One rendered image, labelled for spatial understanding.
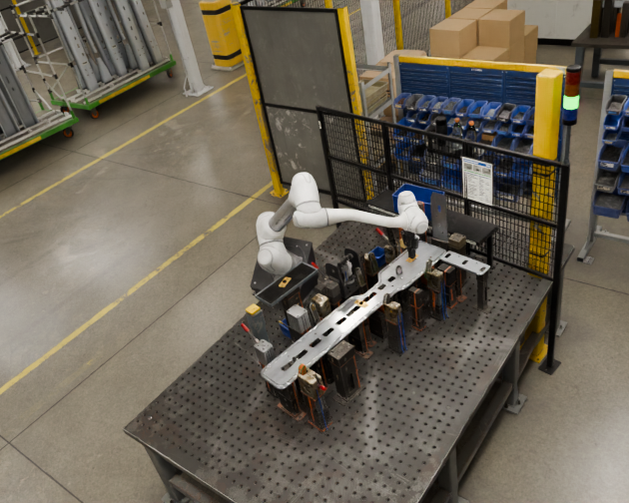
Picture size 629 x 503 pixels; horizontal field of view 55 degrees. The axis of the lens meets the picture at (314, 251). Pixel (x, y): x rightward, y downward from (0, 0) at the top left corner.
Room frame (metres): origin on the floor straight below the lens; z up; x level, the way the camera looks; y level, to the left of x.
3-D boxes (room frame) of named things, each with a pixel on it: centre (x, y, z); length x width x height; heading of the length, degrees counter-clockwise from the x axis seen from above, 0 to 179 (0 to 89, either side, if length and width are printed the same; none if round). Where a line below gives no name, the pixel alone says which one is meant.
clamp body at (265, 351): (2.37, 0.37, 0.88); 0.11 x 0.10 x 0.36; 38
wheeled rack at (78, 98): (10.24, 2.67, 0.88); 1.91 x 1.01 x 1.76; 139
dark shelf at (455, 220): (3.32, -0.78, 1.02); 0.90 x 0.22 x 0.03; 38
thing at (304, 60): (5.41, -0.20, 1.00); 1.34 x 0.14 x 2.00; 47
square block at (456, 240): (2.96, -0.86, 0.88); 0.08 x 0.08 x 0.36; 38
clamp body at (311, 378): (2.09, 0.15, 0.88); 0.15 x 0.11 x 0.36; 38
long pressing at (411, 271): (2.59, -0.19, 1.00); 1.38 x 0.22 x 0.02; 128
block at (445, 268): (2.79, -0.74, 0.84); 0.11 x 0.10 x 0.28; 38
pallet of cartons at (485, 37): (7.14, -2.52, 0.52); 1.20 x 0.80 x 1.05; 134
